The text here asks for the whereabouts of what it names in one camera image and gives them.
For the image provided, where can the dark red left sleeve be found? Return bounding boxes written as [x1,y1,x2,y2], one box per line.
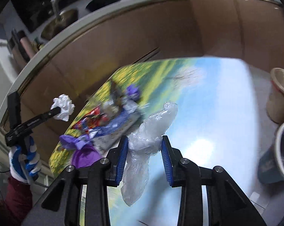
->
[3,176,33,225]

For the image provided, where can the red snack wrapper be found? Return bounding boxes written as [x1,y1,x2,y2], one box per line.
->
[71,106,110,134]

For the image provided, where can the small purple crumpled wrapper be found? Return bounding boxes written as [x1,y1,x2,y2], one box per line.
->
[126,84,141,102]

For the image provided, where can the silver brown foil wrapper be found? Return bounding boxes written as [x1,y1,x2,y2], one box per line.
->
[103,80,127,115]

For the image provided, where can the blue white milk carton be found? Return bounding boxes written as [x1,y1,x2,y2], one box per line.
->
[89,110,140,150]

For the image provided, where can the kitchen counter with brown cabinets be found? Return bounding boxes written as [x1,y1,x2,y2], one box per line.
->
[0,0,284,177]

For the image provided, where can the left hand blue-white glove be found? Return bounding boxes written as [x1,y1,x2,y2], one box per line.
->
[8,136,41,185]

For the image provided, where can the purple plastic cup lid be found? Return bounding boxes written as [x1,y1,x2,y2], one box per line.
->
[71,145,102,168]

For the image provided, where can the steel sink with faucet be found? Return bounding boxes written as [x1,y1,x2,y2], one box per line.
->
[41,0,79,41]

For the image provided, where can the white tissue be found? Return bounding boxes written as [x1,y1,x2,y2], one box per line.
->
[51,94,75,122]

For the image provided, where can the grey trash bin white rim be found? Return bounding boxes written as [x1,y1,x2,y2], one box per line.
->
[258,123,284,184]

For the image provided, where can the beige lined waste basket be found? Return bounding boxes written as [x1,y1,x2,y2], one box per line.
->
[266,68,284,124]

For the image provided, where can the clear plastic bag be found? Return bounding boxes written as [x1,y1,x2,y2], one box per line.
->
[121,102,178,207]

